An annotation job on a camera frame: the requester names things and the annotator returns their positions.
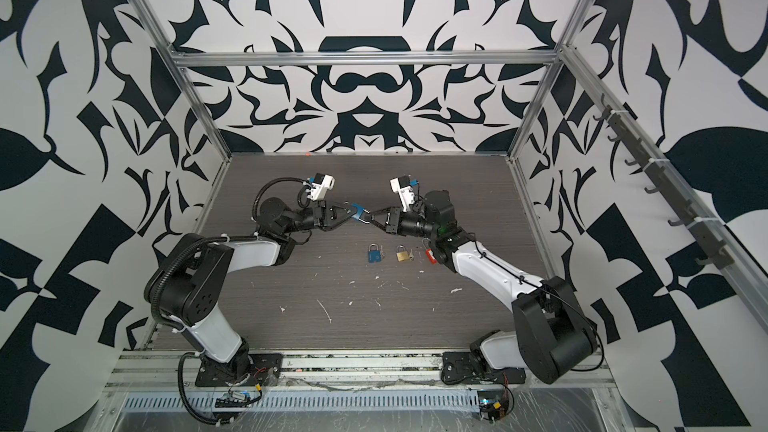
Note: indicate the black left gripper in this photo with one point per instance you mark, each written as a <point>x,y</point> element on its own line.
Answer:
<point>320,216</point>

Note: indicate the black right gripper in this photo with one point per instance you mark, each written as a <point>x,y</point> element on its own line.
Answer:
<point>396,221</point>

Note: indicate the blue padlock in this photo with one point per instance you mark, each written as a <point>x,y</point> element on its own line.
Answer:
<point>359,212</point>
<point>374,253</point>

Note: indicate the brass padlock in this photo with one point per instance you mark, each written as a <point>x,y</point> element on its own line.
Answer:
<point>404,254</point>

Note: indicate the red safety padlock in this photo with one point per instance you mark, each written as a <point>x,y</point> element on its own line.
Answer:
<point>430,256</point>

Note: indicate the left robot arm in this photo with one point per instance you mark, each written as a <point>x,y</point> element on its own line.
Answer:
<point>183,294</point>

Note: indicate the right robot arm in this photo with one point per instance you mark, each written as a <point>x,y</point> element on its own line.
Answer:
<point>551,335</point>

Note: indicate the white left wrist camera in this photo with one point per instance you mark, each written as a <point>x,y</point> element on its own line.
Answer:
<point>319,186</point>

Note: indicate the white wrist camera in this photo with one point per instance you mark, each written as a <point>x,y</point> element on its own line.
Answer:
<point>319,186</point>
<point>403,186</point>

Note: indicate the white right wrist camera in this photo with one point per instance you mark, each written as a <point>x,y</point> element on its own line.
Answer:
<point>403,186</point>

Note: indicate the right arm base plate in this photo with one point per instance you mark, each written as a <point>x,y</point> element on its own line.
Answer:
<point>465,367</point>

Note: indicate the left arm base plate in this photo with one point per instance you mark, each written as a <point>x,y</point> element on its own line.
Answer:
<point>257,369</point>

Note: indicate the white cable duct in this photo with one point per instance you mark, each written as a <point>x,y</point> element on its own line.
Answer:
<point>313,401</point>

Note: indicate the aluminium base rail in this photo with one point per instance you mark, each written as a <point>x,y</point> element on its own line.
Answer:
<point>307,369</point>

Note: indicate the wall hook rail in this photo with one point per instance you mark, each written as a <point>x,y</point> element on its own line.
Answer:
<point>667,181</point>

